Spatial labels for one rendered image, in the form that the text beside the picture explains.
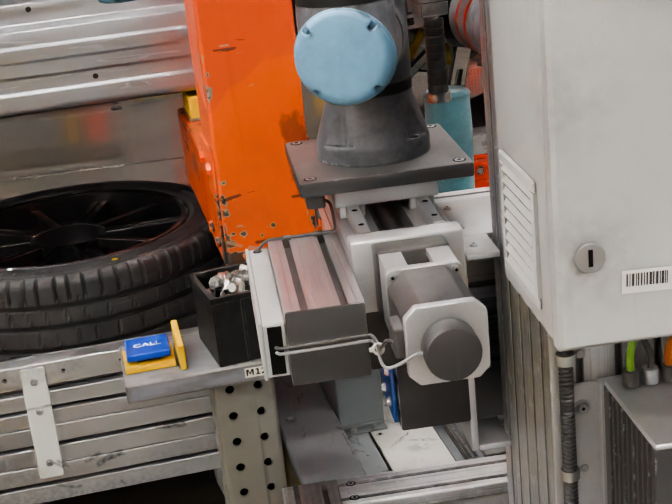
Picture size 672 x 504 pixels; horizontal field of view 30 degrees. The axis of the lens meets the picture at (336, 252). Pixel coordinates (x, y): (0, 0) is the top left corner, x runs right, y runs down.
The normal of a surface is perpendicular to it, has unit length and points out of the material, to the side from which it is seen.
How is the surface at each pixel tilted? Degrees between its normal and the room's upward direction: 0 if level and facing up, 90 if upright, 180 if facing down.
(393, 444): 0
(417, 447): 0
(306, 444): 0
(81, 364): 90
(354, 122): 72
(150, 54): 90
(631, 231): 90
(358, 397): 90
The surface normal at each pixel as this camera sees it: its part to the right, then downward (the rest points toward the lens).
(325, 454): -0.10, -0.94
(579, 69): 0.12, 0.32
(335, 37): -0.12, 0.46
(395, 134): 0.39, -0.04
